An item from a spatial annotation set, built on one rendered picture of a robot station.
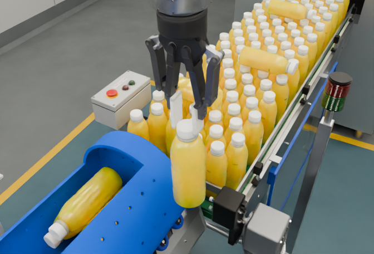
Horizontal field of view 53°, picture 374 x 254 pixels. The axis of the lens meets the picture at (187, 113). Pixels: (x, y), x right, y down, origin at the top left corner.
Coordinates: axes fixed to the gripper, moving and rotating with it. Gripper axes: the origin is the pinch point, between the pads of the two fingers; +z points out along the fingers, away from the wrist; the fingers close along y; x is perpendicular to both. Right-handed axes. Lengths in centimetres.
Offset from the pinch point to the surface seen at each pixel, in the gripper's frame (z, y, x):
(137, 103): 37, -42, 35
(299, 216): 78, 18, 47
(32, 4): 112, -306, 196
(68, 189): 31.1, -31.7, -7.7
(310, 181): 58, 18, 48
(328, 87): 20, 17, 49
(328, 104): 25, 18, 48
